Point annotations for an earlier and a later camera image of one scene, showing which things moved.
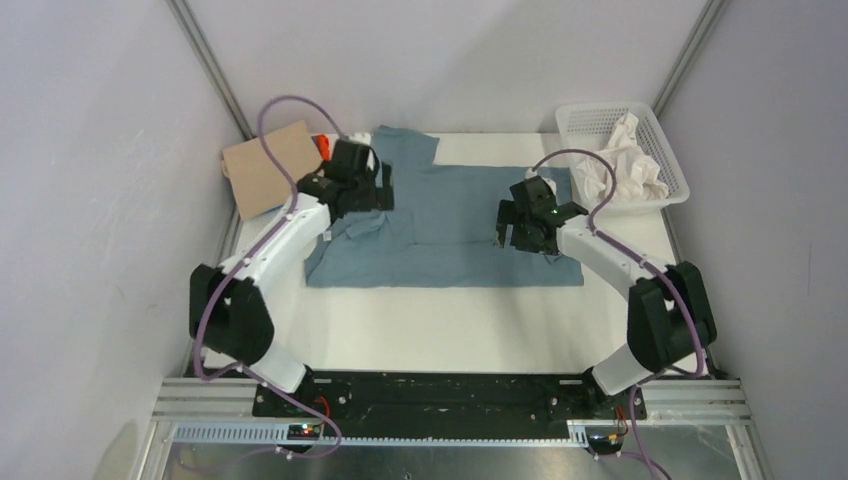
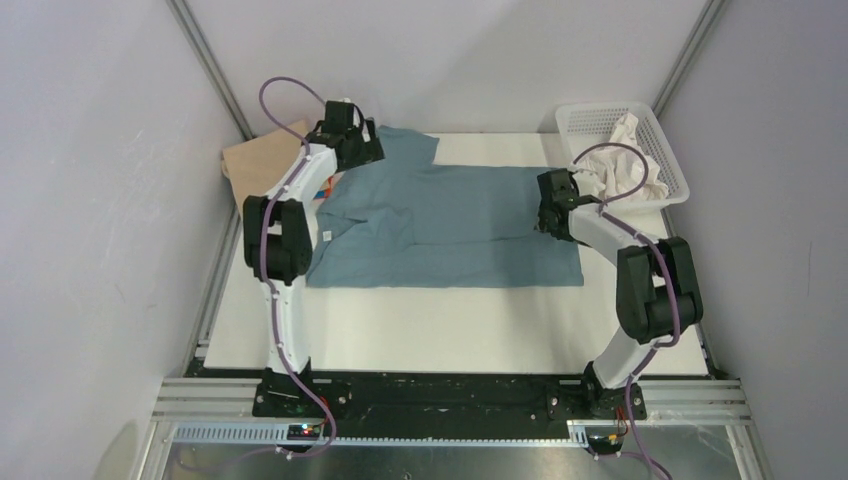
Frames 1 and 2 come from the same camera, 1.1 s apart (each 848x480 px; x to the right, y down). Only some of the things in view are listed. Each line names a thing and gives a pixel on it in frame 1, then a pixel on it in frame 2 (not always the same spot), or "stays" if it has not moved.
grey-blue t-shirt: (442, 230) stays
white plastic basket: (592, 125) stays
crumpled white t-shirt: (638, 177) stays
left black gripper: (378, 198) to (370, 151)
